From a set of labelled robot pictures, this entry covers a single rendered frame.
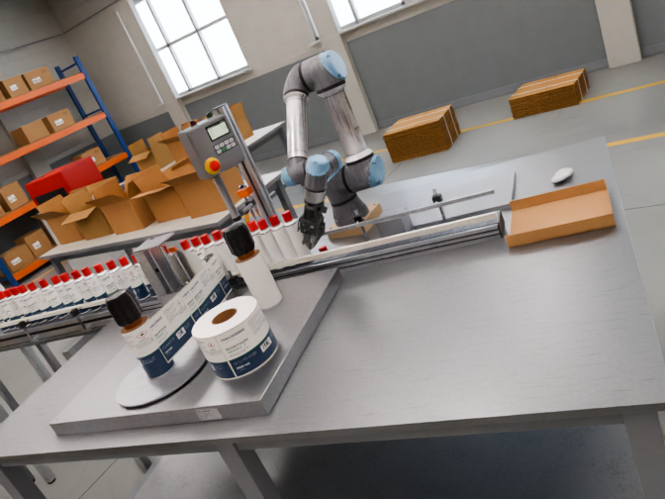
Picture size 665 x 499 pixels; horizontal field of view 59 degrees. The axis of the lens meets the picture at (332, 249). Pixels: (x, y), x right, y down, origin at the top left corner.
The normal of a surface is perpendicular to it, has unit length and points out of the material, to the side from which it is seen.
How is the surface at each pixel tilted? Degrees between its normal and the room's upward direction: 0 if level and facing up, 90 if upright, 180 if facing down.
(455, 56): 90
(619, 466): 0
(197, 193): 90
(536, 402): 0
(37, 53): 90
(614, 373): 0
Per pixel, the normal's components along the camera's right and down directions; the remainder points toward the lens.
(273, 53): -0.47, 0.51
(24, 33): 0.80, -0.11
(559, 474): -0.38, -0.85
